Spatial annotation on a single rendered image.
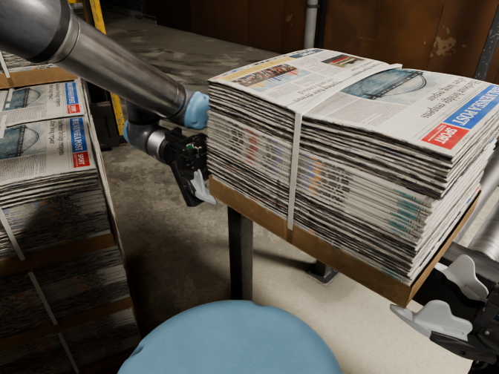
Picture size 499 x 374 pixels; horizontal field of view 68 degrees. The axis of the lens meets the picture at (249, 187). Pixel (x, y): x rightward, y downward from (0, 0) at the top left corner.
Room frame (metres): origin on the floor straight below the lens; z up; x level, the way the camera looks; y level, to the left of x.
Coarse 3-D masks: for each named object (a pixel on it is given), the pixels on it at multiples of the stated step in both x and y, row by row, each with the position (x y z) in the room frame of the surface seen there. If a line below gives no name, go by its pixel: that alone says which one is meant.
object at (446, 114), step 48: (384, 96) 0.49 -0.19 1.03; (432, 96) 0.48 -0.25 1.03; (480, 96) 0.48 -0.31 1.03; (336, 144) 0.40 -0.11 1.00; (384, 144) 0.36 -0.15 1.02; (432, 144) 0.34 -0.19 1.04; (480, 144) 0.39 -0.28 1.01; (336, 192) 0.39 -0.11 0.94; (384, 192) 0.35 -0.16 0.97; (432, 192) 0.32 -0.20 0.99; (336, 240) 0.38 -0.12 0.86; (384, 240) 0.34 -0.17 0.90; (432, 240) 0.36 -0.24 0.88
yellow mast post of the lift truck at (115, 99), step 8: (88, 0) 2.26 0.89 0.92; (96, 0) 2.26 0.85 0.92; (88, 8) 2.26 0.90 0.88; (96, 8) 2.26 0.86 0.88; (88, 16) 2.25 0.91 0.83; (96, 16) 2.25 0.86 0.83; (96, 24) 2.25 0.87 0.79; (104, 32) 2.26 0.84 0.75; (104, 96) 2.30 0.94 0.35; (112, 96) 2.25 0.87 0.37; (112, 104) 2.26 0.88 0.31; (120, 104) 2.27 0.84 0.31; (112, 112) 2.26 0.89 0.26; (120, 112) 2.26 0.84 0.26; (120, 120) 2.26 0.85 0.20; (120, 128) 2.25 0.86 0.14
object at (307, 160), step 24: (360, 72) 0.60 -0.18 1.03; (384, 72) 0.60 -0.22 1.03; (312, 96) 0.50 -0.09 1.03; (336, 96) 0.50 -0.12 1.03; (360, 96) 0.50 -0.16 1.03; (288, 120) 0.46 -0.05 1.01; (312, 120) 0.43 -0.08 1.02; (288, 144) 0.45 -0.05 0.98; (312, 144) 0.43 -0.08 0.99; (288, 168) 0.45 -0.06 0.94; (312, 168) 0.42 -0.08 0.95; (288, 192) 0.44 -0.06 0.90
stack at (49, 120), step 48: (0, 96) 1.03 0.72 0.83; (48, 96) 1.02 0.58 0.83; (0, 144) 0.73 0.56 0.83; (48, 144) 0.73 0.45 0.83; (96, 144) 1.23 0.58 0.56; (0, 192) 0.58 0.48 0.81; (48, 192) 0.60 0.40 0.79; (96, 192) 0.64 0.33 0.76; (0, 240) 0.56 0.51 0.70; (48, 240) 0.59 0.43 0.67; (0, 288) 0.54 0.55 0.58; (48, 288) 0.58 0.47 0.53; (96, 288) 0.62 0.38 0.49; (0, 336) 0.52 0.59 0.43; (48, 336) 0.56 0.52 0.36; (96, 336) 0.60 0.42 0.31
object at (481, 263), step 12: (456, 252) 0.42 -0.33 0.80; (468, 252) 0.42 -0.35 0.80; (444, 264) 0.41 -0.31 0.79; (480, 264) 0.40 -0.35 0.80; (492, 264) 0.40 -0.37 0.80; (432, 276) 0.41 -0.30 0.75; (480, 276) 0.37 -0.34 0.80; (492, 276) 0.37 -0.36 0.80; (420, 288) 0.42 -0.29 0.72; (432, 288) 0.41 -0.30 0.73; (444, 288) 0.40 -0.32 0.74; (420, 300) 0.42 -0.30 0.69; (432, 300) 0.40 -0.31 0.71; (444, 300) 0.39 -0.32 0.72; (456, 300) 0.38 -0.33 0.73; (456, 312) 0.38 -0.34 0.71; (468, 312) 0.37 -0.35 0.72
